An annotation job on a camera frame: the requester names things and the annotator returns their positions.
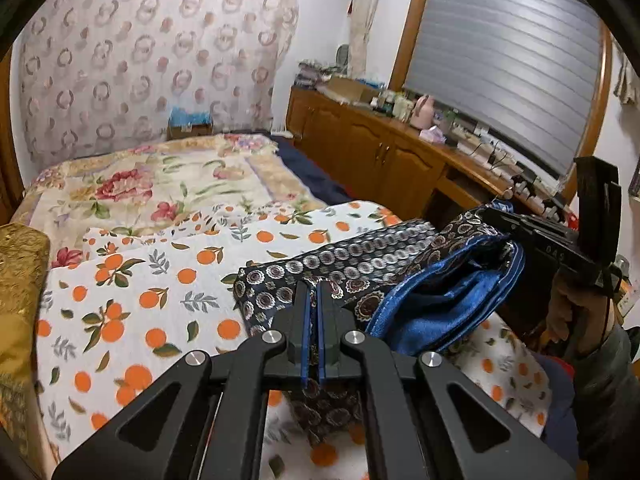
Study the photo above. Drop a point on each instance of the patterned pajama pants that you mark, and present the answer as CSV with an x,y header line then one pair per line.
x,y
360,250

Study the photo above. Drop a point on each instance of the pink cloth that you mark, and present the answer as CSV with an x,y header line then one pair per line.
x,y
432,135

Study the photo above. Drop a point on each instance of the long wooden cabinet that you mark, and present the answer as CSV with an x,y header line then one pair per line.
x,y
370,145

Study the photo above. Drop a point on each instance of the box with blue cloth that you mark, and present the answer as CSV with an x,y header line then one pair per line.
x,y
190,122

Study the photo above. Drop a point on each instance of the beige lace curtain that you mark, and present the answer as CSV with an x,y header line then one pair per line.
x,y
360,25

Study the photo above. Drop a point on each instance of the person's right hand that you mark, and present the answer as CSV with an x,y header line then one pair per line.
x,y
585,320

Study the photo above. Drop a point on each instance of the group of small bottles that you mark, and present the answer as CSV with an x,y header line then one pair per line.
x,y
395,104

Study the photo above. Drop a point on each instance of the grey window blind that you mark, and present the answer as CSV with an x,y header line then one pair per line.
x,y
500,60

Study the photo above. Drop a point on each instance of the person's dark blue clothing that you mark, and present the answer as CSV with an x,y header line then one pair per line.
x,y
555,410

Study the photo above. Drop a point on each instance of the hanging fringed cloth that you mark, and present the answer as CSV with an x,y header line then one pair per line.
x,y
625,80

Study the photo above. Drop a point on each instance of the gold brocade cloth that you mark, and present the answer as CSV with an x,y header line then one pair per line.
x,y
20,285

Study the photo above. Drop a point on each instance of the stack of folded cloths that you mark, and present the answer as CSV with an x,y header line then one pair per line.
x,y
312,75

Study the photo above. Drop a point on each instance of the person's right forearm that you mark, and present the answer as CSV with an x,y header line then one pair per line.
x,y
600,390

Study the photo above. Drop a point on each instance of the blue patterned satin pajama top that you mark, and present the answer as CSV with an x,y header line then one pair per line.
x,y
425,305

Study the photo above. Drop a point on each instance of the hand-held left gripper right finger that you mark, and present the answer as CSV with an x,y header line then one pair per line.
x,y
320,330

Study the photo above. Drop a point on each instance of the cardboard box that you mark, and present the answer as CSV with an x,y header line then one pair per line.
x,y
350,89

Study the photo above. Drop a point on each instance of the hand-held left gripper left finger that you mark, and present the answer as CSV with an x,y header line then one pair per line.
x,y
304,320

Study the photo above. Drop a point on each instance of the pink kettle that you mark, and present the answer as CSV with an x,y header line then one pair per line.
x,y
422,111

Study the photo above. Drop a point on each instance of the floral quilt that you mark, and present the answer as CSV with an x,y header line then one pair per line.
x,y
150,185

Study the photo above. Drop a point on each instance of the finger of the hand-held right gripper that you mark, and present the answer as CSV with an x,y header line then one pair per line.
x,y
510,224

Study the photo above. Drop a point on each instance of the wooden window frame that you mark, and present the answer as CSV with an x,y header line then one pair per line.
x,y
415,25

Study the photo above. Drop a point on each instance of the navy bed sheet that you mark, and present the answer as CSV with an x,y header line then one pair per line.
x,y
310,175

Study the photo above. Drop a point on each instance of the orange fruit print blanket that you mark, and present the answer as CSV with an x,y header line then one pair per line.
x,y
150,300

